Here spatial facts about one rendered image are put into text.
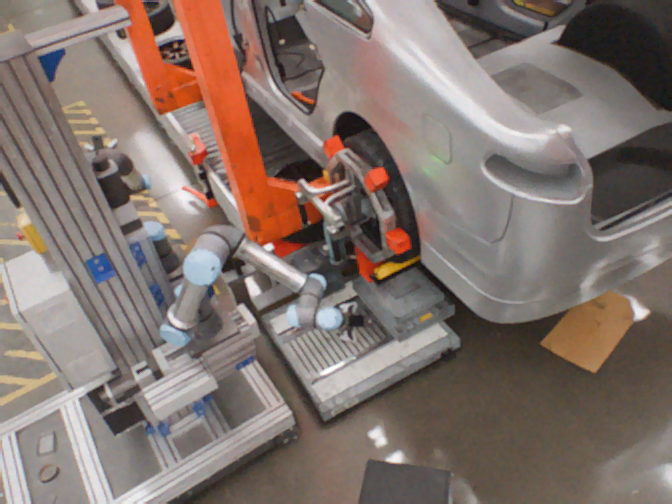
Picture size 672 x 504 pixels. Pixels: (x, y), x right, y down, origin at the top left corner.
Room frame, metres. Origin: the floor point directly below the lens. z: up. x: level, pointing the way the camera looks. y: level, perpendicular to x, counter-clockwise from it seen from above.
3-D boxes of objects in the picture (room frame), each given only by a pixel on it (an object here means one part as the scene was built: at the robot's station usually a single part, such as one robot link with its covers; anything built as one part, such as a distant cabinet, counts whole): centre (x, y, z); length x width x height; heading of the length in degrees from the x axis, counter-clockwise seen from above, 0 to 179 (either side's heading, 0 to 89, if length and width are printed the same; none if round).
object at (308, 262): (2.63, 0.04, 0.26); 0.42 x 0.18 x 0.35; 111
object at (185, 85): (4.64, 0.76, 0.69); 0.52 x 0.17 x 0.35; 111
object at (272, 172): (3.20, 0.09, 0.39); 0.66 x 0.66 x 0.24
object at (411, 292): (2.44, -0.32, 0.32); 0.40 x 0.30 x 0.28; 21
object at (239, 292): (2.73, 0.61, 0.21); 0.10 x 0.10 x 0.42; 21
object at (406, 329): (2.44, -0.32, 0.13); 0.50 x 0.36 x 0.10; 21
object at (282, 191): (2.84, 0.06, 0.69); 0.52 x 0.17 x 0.35; 111
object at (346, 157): (2.38, -0.16, 0.85); 0.54 x 0.07 x 0.54; 21
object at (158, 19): (7.11, 1.61, 0.39); 0.66 x 0.66 x 0.24
